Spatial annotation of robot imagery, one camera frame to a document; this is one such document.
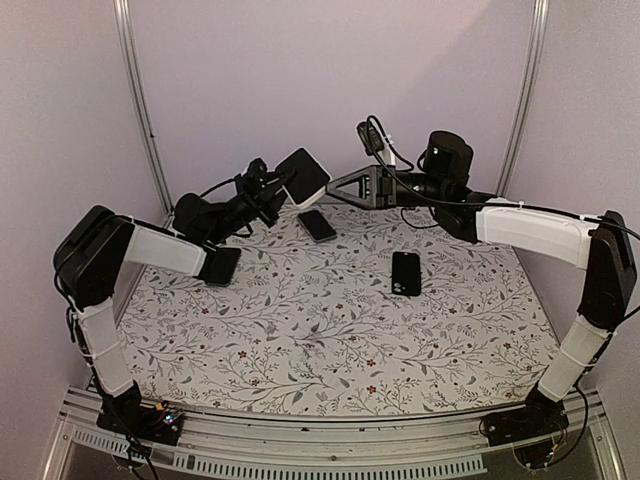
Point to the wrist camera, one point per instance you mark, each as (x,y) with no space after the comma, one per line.
(375,141)
(256,170)

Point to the front aluminium rail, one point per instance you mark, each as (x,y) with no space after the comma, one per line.
(221,444)

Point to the floral patterned table mat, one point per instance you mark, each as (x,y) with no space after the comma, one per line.
(308,328)

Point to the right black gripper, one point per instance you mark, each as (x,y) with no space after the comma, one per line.
(379,187)

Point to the dark teal phone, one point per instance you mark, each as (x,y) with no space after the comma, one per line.
(220,266)

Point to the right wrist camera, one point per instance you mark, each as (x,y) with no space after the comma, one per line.
(375,141)

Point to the black phone case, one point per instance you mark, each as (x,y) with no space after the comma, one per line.
(406,279)

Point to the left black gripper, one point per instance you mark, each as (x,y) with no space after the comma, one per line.
(261,197)

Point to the right aluminium frame post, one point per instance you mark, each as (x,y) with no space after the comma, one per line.
(531,69)

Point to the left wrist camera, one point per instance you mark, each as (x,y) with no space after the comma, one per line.
(256,170)

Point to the left aluminium frame post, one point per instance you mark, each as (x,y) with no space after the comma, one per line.
(125,32)

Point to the aluminium frame post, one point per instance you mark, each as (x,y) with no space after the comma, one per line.
(531,69)
(125,32)

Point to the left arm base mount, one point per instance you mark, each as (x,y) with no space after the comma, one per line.
(159,424)

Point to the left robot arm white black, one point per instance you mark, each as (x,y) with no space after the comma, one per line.
(88,262)

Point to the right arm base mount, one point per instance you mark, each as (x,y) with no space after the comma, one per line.
(521,424)

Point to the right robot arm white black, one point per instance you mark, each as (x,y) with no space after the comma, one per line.
(600,246)

